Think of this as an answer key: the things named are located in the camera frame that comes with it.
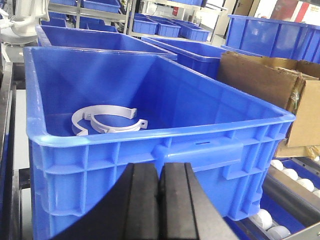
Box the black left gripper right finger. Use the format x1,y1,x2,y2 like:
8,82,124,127
159,163,238,240

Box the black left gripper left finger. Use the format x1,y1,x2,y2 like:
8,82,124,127
53,163,159,240

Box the white PVC pipe clamp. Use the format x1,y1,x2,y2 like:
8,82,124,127
71,104,146,136

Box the blue bin right middle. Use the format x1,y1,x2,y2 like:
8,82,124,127
141,36,266,80

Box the blue bin behind target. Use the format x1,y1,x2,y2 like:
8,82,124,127
35,25,178,61

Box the brown cardboard box right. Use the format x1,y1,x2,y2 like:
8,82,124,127
217,51,320,160

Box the blue crate far right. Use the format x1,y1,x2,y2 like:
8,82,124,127
225,14,320,63

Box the white roller balls rail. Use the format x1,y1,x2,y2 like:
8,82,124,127
249,158,320,240

